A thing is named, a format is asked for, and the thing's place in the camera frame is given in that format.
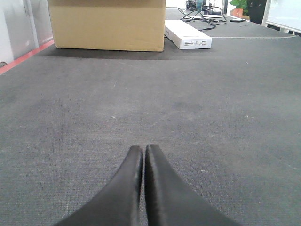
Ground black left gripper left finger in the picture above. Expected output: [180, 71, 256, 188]
[56, 145, 143, 226]

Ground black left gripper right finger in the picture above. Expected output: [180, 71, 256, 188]
[144, 144, 239, 226]

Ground long white carton box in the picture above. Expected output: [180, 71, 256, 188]
[165, 20, 212, 49]

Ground large cardboard box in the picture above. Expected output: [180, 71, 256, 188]
[48, 0, 166, 52]

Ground green potted plant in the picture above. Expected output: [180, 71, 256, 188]
[230, 0, 249, 16]

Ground red conveyor side rail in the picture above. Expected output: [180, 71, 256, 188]
[0, 40, 54, 74]

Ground black cables on conveyor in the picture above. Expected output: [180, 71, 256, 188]
[178, 7, 228, 31]

